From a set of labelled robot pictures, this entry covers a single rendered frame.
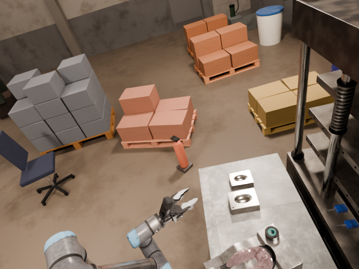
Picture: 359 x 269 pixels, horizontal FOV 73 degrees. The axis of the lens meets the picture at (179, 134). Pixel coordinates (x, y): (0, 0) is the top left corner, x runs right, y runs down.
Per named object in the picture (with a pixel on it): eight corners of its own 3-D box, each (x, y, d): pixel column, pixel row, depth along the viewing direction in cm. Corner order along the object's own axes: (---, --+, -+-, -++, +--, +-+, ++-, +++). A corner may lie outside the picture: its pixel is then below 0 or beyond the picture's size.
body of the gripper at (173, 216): (176, 205, 124) (156, 219, 120) (173, 196, 118) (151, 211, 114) (185, 216, 119) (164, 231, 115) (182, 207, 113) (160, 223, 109)
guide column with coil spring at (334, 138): (317, 224, 191) (346, 76, 112) (313, 219, 195) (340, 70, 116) (324, 223, 190) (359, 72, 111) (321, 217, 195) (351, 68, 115)
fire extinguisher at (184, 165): (193, 159, 344) (184, 130, 311) (193, 172, 326) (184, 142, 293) (177, 162, 348) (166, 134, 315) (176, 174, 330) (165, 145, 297)
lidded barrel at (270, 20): (288, 41, 561) (289, 8, 517) (263, 48, 563) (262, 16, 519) (276, 34, 608) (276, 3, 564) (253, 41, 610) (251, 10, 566)
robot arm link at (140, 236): (130, 240, 115) (123, 231, 110) (149, 226, 119) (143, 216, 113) (137, 253, 109) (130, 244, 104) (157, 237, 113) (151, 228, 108)
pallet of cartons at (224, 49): (262, 68, 497) (260, 31, 451) (202, 85, 502) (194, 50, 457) (246, 53, 567) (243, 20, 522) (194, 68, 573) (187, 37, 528)
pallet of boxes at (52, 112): (115, 112, 506) (85, 52, 427) (113, 137, 435) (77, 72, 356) (55, 131, 507) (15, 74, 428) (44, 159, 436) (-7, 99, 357)
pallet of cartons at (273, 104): (308, 89, 403) (310, 67, 379) (345, 114, 338) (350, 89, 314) (243, 110, 401) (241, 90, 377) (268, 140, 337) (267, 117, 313)
